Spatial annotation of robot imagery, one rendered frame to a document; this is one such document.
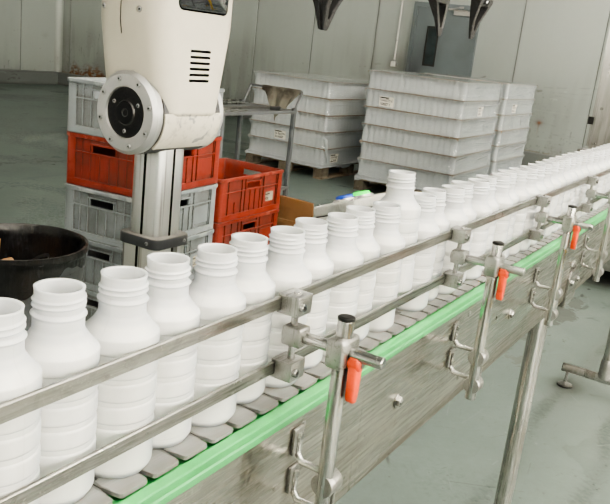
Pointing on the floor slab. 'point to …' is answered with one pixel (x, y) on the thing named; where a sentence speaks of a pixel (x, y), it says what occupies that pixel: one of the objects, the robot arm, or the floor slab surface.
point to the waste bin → (12, 274)
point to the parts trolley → (259, 114)
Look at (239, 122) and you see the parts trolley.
